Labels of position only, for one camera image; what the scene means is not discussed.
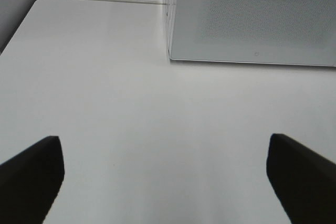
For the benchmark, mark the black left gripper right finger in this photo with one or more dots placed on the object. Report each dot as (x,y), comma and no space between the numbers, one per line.
(303,180)

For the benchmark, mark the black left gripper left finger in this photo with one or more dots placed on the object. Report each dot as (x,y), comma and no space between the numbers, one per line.
(30,182)

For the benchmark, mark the white microwave door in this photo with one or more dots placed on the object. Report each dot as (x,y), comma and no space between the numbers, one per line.
(282,32)

